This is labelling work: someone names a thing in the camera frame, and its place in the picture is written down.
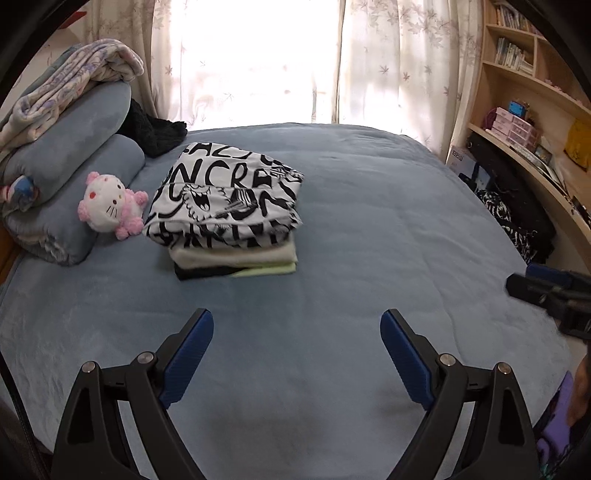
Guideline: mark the yellow bag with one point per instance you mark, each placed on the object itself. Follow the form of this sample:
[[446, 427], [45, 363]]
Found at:
[[579, 143]]

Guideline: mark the black white patterned clothes pile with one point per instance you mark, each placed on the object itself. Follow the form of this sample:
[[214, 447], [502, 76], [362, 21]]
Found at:
[[517, 198]]

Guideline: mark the blue bed blanket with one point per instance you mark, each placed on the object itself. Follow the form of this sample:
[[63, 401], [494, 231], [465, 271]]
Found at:
[[369, 230]]

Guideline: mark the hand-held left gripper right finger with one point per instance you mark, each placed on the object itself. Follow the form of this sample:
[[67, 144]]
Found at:
[[406, 364]]

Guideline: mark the small blue box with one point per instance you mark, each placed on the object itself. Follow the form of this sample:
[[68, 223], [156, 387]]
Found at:
[[518, 109]]

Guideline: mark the person's purple printed clothing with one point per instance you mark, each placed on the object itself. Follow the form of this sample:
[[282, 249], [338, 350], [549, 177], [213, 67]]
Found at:
[[556, 424]]

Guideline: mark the wooden bookshelf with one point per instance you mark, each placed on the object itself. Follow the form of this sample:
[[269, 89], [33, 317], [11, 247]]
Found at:
[[480, 92]]

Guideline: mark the white cardboard box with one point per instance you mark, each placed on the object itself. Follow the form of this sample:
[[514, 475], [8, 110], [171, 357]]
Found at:
[[461, 161]]

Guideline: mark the black fuzzy cloth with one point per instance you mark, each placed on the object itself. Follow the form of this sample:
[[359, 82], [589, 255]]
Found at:
[[157, 134]]

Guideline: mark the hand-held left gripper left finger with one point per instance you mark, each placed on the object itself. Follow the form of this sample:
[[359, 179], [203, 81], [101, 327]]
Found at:
[[189, 360]]

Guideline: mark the floral fleece blanket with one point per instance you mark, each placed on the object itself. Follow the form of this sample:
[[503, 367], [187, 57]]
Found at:
[[69, 78]]

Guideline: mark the black folded garment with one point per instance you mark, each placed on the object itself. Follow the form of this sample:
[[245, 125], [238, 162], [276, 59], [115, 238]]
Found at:
[[203, 272]]

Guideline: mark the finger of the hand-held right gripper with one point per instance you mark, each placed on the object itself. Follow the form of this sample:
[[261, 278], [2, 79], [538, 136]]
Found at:
[[526, 287], [549, 273]]

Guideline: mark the light green folded garment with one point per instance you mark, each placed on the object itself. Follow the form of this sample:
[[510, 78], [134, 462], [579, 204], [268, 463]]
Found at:
[[272, 269]]

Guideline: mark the magazine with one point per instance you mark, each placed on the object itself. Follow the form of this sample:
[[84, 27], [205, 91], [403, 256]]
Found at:
[[540, 164]]

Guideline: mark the floral sheer curtain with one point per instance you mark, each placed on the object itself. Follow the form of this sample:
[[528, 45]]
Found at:
[[406, 69], [161, 46]]

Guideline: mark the blue pillow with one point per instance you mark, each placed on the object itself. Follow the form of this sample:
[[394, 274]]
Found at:
[[111, 161], [78, 124]]

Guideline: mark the small blue and red plush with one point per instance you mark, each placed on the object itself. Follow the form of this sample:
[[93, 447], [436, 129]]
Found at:
[[21, 189]]

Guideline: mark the stack of pink boxes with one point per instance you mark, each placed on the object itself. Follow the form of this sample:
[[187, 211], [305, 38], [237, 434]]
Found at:
[[512, 127]]

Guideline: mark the zebra patterned cloth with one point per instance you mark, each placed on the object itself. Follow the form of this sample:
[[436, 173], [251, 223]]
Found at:
[[498, 212]]

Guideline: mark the black and white printed garment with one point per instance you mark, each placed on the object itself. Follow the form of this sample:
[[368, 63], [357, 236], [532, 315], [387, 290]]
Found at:
[[221, 194]]

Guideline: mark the row of books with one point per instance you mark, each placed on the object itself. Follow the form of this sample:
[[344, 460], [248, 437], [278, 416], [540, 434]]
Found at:
[[512, 16], [512, 55]]

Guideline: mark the pink and white plush toy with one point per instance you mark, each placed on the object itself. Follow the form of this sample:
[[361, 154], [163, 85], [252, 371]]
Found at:
[[106, 203]]

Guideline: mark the cream folded garment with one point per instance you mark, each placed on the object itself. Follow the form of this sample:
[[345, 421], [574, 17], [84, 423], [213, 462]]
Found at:
[[231, 256]]

